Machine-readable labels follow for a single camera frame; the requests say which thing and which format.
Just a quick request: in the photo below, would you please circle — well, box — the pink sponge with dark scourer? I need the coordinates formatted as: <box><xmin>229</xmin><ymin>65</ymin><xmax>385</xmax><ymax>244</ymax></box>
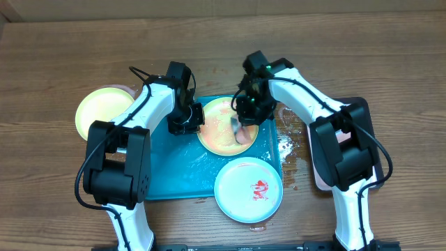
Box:
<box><xmin>231</xmin><ymin>116</ymin><xmax>252</xmax><ymax>144</ymax></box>

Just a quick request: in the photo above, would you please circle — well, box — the yellow-green plate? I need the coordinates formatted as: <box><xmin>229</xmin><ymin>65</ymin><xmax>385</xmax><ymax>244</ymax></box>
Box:
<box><xmin>198</xmin><ymin>96</ymin><xmax>259</xmax><ymax>156</ymax></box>

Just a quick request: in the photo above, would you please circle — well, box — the yellow plate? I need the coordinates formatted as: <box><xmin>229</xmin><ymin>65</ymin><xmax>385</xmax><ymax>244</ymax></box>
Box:
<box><xmin>75</xmin><ymin>84</ymin><xmax>136</xmax><ymax>140</ymax></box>

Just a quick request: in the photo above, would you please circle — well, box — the light blue plate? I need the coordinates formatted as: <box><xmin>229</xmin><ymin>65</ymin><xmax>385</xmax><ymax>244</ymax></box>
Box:
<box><xmin>214</xmin><ymin>157</ymin><xmax>283</xmax><ymax>224</ymax></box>

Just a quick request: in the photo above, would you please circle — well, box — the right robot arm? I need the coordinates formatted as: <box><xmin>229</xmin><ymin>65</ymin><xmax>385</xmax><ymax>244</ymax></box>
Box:
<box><xmin>232</xmin><ymin>51</ymin><xmax>379</xmax><ymax>250</ymax></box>

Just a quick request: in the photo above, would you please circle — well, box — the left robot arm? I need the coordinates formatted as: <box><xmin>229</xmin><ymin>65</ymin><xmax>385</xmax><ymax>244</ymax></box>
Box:
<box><xmin>75</xmin><ymin>61</ymin><xmax>205</xmax><ymax>250</ymax></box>

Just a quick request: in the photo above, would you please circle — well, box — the teal plastic tray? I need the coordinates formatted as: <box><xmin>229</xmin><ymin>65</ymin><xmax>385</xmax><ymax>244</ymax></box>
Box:
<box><xmin>146</xmin><ymin>119</ymin><xmax>282</xmax><ymax>200</ymax></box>

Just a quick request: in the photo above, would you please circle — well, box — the black tray with soapy water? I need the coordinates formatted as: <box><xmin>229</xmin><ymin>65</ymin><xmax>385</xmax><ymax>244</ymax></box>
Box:
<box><xmin>306</xmin><ymin>96</ymin><xmax>385</xmax><ymax>192</ymax></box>

